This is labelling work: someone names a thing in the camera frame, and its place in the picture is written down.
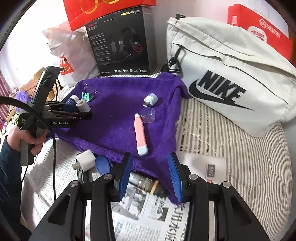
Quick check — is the white blue bottle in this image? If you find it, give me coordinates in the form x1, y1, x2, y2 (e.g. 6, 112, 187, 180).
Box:
65, 95, 80, 108

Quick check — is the white tape roll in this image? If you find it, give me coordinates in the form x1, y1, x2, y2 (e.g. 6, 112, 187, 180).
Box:
76, 99, 91, 113

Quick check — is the pink white tube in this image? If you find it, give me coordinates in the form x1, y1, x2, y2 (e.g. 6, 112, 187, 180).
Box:
134, 113, 149, 157

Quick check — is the green binder clip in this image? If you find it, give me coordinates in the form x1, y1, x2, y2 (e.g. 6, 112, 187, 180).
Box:
81, 83, 97, 102

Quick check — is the dark brown gold tube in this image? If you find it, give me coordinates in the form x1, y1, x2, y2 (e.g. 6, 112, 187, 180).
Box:
129, 171, 169, 198

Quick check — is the blue lid small jar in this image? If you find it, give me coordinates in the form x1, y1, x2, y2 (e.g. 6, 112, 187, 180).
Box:
95, 155, 112, 175

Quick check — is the white charger plug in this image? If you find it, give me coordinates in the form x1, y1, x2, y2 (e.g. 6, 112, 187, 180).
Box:
72, 150, 96, 172

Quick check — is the clear plastic cup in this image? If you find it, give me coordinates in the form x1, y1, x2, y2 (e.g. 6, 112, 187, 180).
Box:
140, 107, 156, 124

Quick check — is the black rectangular stick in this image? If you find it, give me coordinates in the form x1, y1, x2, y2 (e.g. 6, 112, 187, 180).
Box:
77, 167, 89, 184

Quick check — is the small white usb adapter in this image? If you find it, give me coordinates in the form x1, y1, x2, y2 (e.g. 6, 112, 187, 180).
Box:
143, 93, 158, 107

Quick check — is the person left hand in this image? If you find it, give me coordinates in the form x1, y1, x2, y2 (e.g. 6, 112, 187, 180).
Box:
6, 126, 49, 157

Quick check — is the wooden furniture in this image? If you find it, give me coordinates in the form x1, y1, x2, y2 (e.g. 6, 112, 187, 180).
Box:
6, 67, 59, 123

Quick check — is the white Miniso bag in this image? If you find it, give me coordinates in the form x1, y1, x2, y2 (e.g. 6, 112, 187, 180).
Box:
43, 21, 99, 87

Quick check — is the purple towel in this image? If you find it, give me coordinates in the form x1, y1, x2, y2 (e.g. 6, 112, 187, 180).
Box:
54, 73, 189, 204

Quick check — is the newspaper sheet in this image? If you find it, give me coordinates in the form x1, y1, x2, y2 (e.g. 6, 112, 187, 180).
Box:
21, 139, 226, 240

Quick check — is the striped mattress cover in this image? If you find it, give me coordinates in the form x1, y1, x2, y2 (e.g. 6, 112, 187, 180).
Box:
21, 66, 293, 241

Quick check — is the black headset box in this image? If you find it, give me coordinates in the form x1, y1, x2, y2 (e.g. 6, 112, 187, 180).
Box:
85, 6, 157, 76

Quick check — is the red cherries gift bag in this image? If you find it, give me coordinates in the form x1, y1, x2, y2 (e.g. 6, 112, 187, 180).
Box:
63, 0, 156, 31

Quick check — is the white Nike bag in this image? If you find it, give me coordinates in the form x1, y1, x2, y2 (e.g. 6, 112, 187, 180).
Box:
166, 17, 295, 137

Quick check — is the red white paper bag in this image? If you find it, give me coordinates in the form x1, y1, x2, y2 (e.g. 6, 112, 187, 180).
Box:
227, 4, 292, 59

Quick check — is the black cable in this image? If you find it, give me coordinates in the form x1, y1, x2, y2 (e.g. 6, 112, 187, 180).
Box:
0, 76, 64, 201

